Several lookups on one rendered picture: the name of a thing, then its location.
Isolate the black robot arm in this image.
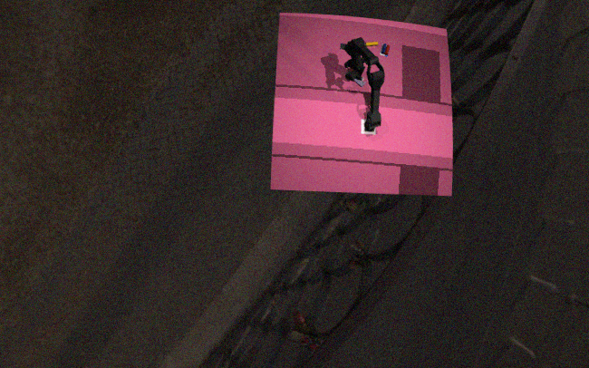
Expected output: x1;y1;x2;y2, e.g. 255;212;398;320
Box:
343;37;385;132

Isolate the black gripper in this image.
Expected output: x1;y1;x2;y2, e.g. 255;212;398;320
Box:
345;57;368;80

